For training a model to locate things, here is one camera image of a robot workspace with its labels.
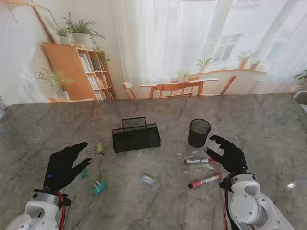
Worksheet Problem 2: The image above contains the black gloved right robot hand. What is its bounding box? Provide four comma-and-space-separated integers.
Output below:
203, 135, 248, 173

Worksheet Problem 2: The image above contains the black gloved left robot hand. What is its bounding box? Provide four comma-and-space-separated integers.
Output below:
44, 142, 93, 192

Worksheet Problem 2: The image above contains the black mesh pen cup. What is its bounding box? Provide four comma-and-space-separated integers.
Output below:
187, 119, 212, 148

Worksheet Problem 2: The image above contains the red capped white marker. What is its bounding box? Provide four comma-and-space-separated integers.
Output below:
184, 157, 216, 165

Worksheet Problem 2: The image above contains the blue and white eraser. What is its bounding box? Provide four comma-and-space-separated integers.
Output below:
141, 174, 156, 187

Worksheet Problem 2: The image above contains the black mesh desk organizer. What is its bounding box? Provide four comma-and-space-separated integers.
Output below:
112, 116, 161, 153

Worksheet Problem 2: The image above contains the teal binder clip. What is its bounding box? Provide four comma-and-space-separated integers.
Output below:
76, 169, 89, 180
91, 180, 108, 196

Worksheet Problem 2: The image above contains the yellow-green binder clip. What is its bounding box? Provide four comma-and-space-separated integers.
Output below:
86, 142, 106, 158

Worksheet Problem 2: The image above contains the printed room scene backdrop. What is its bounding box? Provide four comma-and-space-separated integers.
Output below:
0, 0, 307, 105

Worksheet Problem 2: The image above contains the red black left arm cable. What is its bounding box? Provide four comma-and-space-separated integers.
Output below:
54, 190, 72, 230

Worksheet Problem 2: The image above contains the red black arm cable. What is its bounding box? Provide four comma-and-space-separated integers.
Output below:
54, 190, 72, 230
220, 177, 231, 230

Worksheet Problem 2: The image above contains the red black right arm cable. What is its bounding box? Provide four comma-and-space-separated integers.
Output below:
220, 177, 231, 230

